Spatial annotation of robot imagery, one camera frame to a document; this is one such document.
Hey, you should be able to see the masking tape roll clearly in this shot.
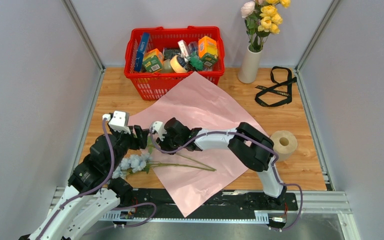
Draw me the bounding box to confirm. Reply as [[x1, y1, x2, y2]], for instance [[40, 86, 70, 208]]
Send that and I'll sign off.
[[170, 55, 188, 74]]

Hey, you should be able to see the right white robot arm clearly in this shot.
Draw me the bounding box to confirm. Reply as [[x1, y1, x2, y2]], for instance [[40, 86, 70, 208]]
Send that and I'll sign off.
[[149, 117, 287, 210]]

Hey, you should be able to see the blue flower stem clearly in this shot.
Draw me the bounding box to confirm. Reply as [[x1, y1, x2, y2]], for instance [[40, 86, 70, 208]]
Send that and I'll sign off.
[[111, 137, 217, 180]]

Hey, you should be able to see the black printed ribbon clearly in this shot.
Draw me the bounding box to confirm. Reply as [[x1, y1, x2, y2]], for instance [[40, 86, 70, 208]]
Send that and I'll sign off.
[[254, 66, 297, 108]]

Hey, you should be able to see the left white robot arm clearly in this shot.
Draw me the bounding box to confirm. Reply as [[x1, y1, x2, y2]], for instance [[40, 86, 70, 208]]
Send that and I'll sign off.
[[20, 125, 149, 240]]

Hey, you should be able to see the yellow flower stem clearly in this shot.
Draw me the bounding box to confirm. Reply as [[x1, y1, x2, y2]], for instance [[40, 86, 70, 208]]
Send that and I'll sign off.
[[249, 0, 291, 52]]

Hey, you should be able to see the beige cylindrical vase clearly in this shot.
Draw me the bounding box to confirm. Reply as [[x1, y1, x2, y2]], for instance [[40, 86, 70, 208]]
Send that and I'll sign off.
[[237, 45, 263, 84]]

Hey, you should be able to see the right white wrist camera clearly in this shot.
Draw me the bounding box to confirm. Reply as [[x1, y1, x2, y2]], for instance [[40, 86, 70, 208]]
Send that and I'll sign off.
[[150, 121, 167, 141]]

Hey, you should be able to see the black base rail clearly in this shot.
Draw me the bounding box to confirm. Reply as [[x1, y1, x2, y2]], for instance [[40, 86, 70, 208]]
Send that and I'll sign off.
[[119, 188, 299, 220]]

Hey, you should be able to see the green plastic item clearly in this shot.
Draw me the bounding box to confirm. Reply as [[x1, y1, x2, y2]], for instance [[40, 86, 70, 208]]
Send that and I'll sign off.
[[189, 54, 204, 72]]

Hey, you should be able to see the white packet in basket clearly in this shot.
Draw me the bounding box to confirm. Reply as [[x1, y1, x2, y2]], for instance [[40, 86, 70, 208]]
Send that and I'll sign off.
[[177, 40, 191, 59]]

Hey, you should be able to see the purple pink wrapping paper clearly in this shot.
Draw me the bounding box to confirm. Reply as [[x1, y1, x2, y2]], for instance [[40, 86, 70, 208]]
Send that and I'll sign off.
[[128, 73, 264, 217]]

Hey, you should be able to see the green yellow box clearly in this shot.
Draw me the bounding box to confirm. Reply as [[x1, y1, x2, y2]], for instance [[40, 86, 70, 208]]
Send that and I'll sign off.
[[142, 48, 164, 73]]

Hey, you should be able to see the pink white flower stem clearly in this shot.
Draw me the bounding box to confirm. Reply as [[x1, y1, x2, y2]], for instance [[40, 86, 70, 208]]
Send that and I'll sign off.
[[240, 0, 262, 53]]

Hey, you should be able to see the blue box in basket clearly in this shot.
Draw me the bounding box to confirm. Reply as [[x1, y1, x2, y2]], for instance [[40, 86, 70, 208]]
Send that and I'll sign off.
[[134, 32, 150, 72]]

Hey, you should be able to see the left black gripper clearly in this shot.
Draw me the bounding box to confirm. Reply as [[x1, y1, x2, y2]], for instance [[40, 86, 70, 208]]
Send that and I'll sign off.
[[108, 121, 151, 172]]

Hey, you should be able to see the red plastic shopping basket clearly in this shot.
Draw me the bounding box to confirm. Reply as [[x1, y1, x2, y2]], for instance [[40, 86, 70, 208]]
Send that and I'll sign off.
[[124, 26, 226, 101]]

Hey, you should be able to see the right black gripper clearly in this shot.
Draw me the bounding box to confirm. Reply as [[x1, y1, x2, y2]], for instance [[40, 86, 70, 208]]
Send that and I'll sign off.
[[156, 129, 184, 155]]

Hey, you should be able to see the orange green box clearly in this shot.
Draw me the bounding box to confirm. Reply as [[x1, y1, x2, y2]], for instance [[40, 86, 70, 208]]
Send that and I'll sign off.
[[198, 36, 219, 68]]

